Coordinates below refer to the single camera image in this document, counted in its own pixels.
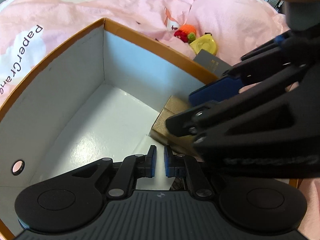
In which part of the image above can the orange white cardboard box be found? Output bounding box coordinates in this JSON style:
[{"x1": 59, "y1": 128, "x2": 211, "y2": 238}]
[{"x1": 0, "y1": 17, "x2": 299, "y2": 240}]

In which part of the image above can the yellow round case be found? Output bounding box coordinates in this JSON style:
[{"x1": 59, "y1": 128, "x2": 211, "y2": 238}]
[{"x1": 190, "y1": 33, "x2": 218, "y2": 55}]

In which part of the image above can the pink patterned duvet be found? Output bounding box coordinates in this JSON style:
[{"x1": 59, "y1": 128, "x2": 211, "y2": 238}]
[{"x1": 1, "y1": 0, "x2": 319, "y2": 239}]

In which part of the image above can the dark grey booklet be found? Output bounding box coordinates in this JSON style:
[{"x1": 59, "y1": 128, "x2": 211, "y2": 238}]
[{"x1": 193, "y1": 49, "x2": 232, "y2": 78}]

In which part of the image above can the orange crochet fruit toy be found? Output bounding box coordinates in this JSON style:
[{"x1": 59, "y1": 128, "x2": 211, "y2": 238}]
[{"x1": 174, "y1": 24, "x2": 197, "y2": 43}]

